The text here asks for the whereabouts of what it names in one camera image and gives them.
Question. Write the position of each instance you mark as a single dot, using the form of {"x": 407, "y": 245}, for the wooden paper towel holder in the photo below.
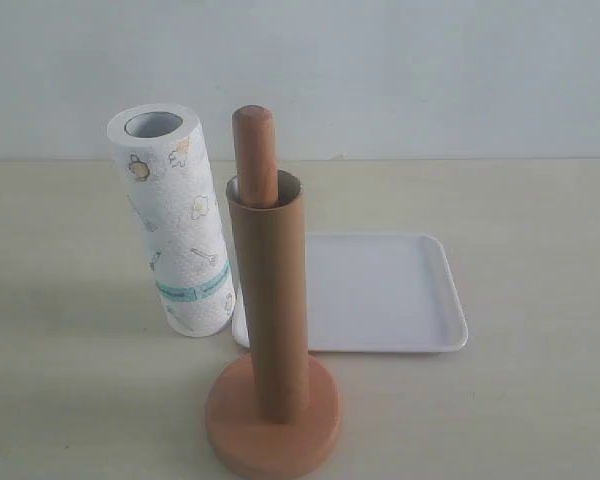
{"x": 240, "y": 436}

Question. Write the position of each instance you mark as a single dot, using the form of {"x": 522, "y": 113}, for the printed white paper towel roll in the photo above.
{"x": 160, "y": 153}

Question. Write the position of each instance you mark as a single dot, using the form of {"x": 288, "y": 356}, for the brown cardboard tube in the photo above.
{"x": 270, "y": 248}

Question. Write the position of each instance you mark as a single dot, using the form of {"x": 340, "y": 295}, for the white rectangular tray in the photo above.
{"x": 381, "y": 292}

